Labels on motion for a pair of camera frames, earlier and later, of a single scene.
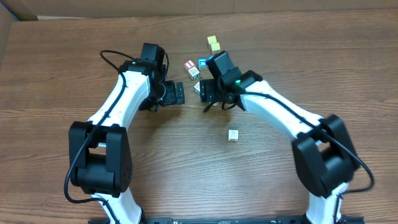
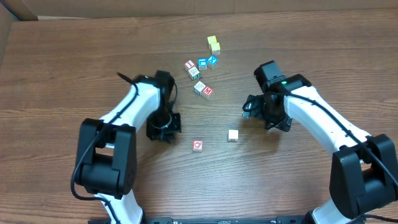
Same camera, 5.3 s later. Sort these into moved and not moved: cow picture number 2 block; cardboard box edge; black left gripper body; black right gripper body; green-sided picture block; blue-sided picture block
Moved: black right gripper body; black left gripper body
Not moved: green-sided picture block; cardboard box edge; cow picture number 2 block; blue-sided picture block
